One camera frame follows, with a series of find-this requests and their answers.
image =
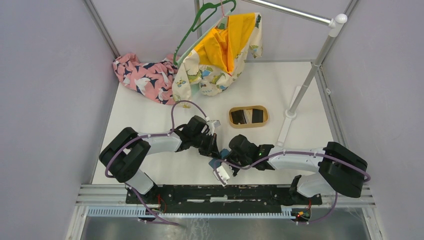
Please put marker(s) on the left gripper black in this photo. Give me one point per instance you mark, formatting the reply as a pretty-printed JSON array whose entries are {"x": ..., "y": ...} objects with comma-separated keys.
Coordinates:
[{"x": 212, "y": 149}]

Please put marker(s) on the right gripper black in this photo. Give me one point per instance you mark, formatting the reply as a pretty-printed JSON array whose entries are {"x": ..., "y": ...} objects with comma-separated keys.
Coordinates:
[{"x": 234, "y": 170}]

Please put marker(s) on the teal card holder wallet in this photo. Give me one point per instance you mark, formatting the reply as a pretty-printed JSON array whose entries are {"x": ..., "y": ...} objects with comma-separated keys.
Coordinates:
[{"x": 215, "y": 163}]

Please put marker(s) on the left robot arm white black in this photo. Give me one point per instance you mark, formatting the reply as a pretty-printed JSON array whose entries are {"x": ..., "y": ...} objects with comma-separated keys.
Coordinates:
[{"x": 123, "y": 156}]

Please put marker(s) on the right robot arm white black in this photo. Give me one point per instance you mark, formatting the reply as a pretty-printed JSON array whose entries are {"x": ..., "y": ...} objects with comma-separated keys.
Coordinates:
[{"x": 333, "y": 168}]

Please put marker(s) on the black cards in tray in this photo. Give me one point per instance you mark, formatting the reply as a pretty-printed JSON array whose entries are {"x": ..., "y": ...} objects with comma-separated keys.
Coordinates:
[{"x": 247, "y": 116}]

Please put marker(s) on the oval wooden tray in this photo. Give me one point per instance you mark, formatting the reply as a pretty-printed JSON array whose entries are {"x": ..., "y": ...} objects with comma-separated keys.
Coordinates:
[{"x": 266, "y": 117}]

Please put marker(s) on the dinosaur print yellow jacket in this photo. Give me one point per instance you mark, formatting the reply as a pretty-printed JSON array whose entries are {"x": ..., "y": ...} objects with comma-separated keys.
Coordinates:
[{"x": 245, "y": 38}]

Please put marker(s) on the pink patterned cloth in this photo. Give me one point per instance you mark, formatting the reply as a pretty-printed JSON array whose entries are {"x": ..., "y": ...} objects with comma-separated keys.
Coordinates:
[{"x": 153, "y": 80}]

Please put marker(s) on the green clothes hanger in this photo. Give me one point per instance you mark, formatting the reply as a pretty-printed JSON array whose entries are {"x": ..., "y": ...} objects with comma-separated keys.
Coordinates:
[{"x": 202, "y": 14}]

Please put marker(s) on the silver clothes rack pole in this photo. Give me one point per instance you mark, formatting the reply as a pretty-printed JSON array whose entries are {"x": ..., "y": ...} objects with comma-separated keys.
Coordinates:
[{"x": 335, "y": 26}]

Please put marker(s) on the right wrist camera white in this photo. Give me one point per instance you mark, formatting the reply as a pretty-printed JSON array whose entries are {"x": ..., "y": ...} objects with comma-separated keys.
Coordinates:
[{"x": 223, "y": 173}]

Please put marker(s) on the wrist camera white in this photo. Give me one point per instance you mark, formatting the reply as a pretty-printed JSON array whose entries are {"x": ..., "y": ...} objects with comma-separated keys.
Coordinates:
[
  {"x": 211, "y": 126},
  {"x": 223, "y": 173}
]

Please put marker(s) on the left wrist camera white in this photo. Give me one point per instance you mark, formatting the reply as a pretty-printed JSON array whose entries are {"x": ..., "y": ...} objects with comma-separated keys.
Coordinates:
[{"x": 211, "y": 126}]

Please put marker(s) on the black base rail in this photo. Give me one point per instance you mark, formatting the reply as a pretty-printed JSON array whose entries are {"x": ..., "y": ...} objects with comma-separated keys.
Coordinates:
[{"x": 218, "y": 199}]

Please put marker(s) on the white slotted cable duct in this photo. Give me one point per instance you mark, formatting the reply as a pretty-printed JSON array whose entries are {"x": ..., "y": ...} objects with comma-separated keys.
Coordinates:
[{"x": 141, "y": 212}]

